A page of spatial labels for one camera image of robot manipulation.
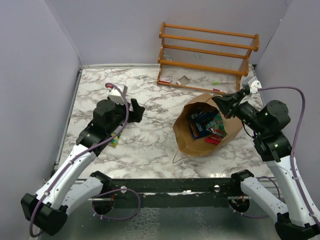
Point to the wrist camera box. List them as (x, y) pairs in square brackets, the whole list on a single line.
[(251, 85), (114, 94)]

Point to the green marker pen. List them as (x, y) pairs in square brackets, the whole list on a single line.
[(222, 82)]

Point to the blue snack box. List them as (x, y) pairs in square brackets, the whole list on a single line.
[(198, 123)]

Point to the green snack packet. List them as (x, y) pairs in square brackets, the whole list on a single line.
[(115, 138)]

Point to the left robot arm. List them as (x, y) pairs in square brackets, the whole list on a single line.
[(49, 208)]

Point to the pink marker pen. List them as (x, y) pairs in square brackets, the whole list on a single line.
[(218, 90)]

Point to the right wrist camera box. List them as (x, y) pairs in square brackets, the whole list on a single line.
[(251, 85)]

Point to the wooden shelf rack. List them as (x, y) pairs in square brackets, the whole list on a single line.
[(206, 50)]

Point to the small open cardboard box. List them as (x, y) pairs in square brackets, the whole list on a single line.
[(183, 81)]

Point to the brown paper bag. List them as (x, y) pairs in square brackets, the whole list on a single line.
[(199, 147)]

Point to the red snack bar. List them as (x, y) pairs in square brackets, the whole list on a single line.
[(214, 139)]

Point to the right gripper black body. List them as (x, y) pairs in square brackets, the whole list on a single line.
[(240, 104)]

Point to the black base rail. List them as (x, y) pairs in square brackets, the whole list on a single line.
[(129, 193)]

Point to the red white small box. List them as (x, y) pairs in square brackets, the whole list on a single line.
[(165, 79)]

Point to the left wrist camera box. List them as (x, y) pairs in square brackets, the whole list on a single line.
[(114, 94)]

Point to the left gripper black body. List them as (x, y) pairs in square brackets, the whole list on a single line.
[(121, 117)]

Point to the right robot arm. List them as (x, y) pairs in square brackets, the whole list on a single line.
[(295, 218)]

